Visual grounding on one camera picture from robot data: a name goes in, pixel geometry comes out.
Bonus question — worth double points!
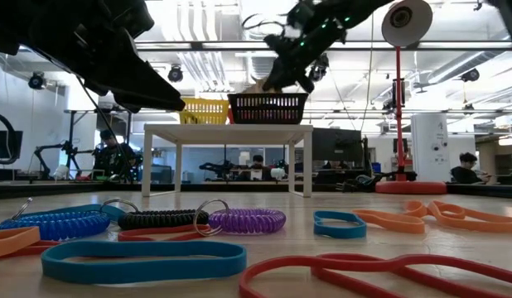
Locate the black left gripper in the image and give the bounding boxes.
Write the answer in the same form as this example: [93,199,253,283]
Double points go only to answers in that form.
[0,0,186,113]

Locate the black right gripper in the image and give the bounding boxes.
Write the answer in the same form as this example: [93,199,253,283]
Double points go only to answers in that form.
[262,16,336,94]

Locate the black plastic basket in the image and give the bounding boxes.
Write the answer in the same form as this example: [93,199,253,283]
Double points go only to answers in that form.
[227,92,310,125]

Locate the yellow plastic basket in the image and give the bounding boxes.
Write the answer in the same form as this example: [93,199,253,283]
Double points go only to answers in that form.
[179,98,231,125]

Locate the black coil wristband keyring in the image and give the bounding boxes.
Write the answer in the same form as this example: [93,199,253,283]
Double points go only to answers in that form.
[100,198,210,232]

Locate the red rubber band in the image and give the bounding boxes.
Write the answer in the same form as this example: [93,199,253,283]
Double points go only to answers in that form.
[117,223,212,243]
[0,239,63,261]
[239,252,512,298]

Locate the purple coil wristband keyring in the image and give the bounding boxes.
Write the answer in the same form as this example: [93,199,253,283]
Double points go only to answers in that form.
[192,198,287,238]

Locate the blue coil wristband keyring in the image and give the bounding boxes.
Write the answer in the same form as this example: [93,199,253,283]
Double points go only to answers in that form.
[0,197,112,242]

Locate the orange rubber band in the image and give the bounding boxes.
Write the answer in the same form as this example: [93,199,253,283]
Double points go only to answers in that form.
[403,199,512,233]
[351,209,427,234]
[0,226,41,259]

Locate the red desk lamp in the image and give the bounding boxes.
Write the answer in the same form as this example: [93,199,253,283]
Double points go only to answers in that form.
[374,0,447,195]

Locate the person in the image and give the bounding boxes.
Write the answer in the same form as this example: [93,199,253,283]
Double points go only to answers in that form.
[450,151,491,185]
[245,154,273,182]
[93,129,138,180]

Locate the black monitor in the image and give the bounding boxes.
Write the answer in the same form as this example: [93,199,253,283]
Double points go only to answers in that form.
[0,110,24,166]
[312,127,364,170]

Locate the white perforated shelf riser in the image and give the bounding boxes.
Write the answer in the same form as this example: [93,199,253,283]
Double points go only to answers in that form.
[141,123,314,199]

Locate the white cylinder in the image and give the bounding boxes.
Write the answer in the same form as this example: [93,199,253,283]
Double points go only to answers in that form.
[410,113,452,183]

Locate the thin black diagonal cable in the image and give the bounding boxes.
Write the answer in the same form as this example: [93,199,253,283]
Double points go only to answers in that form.
[75,76,131,179]

